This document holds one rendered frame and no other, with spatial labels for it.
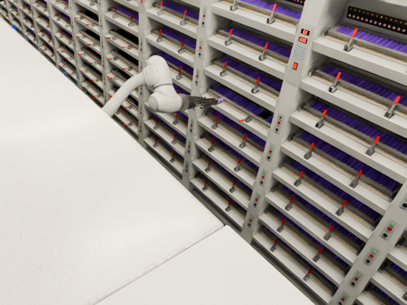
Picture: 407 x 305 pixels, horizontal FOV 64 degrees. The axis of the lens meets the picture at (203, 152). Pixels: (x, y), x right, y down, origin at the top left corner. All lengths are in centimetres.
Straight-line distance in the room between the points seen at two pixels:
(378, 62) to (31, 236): 143
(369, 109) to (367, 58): 21
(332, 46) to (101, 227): 147
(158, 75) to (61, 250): 147
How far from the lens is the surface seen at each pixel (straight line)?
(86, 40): 380
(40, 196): 22
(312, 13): 163
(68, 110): 31
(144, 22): 267
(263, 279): 18
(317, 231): 196
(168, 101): 159
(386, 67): 149
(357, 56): 154
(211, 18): 208
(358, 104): 157
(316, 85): 166
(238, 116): 202
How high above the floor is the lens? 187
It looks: 35 degrees down
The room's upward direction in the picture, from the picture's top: 8 degrees clockwise
